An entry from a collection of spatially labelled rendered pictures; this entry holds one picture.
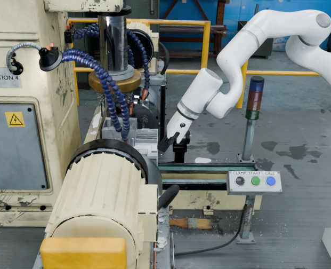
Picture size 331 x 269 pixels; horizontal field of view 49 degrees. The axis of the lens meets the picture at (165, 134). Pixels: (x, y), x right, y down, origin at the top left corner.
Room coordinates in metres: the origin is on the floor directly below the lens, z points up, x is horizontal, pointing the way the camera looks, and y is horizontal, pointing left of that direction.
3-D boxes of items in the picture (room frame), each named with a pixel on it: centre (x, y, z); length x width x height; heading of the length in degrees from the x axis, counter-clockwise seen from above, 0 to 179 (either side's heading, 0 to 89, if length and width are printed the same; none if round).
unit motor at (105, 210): (0.56, 0.09, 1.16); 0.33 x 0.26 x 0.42; 1
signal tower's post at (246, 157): (1.50, -0.40, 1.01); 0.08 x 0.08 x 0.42; 1
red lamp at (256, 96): (1.50, -0.40, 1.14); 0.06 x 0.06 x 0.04
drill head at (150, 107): (1.52, 0.14, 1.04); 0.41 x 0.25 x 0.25; 1
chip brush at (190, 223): (1.04, -0.08, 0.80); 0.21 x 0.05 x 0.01; 89
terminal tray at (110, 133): (1.19, 0.17, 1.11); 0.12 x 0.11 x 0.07; 91
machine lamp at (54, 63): (0.95, 0.36, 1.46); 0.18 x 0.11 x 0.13; 91
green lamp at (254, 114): (1.50, -0.40, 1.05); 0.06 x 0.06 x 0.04
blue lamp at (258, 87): (1.50, -0.40, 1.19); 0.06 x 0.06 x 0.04
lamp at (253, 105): (1.50, -0.40, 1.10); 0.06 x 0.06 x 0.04
